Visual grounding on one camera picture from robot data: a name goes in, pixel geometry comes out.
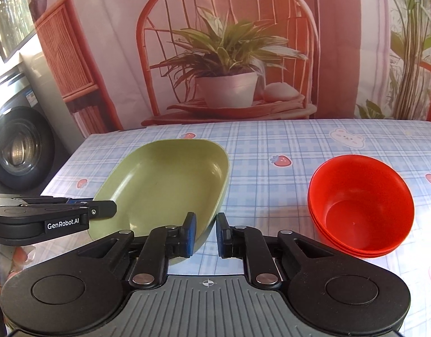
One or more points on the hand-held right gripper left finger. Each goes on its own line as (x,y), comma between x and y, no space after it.
(191,233)

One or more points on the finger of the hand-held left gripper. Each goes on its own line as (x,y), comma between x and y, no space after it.
(103,209)
(78,202)

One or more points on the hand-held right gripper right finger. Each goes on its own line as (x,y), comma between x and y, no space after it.
(222,235)

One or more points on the green square plate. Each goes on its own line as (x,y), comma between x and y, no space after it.
(166,182)

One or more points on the red plastic bowl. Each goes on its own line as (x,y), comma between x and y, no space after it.
(359,255)
(319,230)
(362,200)

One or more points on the person's left hand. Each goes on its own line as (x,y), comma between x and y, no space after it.
(22,255)

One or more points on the grey washing machine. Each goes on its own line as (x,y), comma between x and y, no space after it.
(18,147)

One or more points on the blue plaid tablecloth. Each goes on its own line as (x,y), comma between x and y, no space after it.
(271,140)

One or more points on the printed backdrop cloth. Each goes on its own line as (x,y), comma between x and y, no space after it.
(341,42)

